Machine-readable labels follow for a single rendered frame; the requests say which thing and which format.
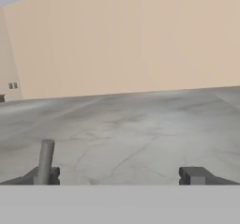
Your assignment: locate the grey metal faucet lever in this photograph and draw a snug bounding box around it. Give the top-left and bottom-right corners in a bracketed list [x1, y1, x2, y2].
[33, 138, 56, 186]

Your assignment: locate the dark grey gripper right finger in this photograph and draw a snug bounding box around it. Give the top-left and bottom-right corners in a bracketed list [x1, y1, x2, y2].
[178, 166, 240, 186]

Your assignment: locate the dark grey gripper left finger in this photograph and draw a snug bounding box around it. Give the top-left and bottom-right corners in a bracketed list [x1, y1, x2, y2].
[0, 166, 61, 186]

